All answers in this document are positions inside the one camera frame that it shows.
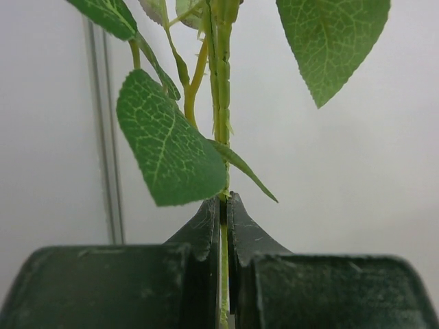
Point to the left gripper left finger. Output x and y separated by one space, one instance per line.
170 285

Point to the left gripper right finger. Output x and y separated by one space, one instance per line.
272 287

